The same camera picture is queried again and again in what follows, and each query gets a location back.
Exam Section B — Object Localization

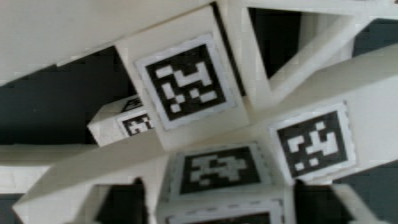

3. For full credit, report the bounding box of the long white chair leg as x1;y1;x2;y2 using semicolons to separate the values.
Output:
87;95;153;146

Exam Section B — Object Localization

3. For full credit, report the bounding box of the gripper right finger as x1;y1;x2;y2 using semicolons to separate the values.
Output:
291;179;389;224

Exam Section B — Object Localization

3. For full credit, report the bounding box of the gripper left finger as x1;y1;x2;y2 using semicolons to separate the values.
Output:
73;178;149;224

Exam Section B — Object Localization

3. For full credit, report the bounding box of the short white leg block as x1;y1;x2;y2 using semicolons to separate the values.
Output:
156;142;297;224

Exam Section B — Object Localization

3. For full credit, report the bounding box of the white chair back frame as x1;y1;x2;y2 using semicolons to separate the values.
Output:
0;0;398;224

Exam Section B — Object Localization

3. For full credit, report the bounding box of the white chair seat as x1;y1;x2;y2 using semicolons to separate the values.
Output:
117;6;249;150

